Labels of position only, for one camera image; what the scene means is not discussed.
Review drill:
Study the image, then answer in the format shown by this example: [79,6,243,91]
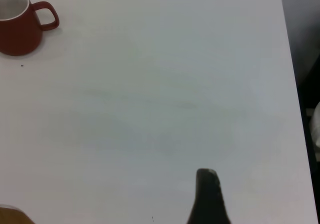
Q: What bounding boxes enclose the red ceramic mug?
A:
[0,0,60,57]

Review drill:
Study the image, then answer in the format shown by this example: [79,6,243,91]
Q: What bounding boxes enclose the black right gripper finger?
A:
[186,168,232,224]

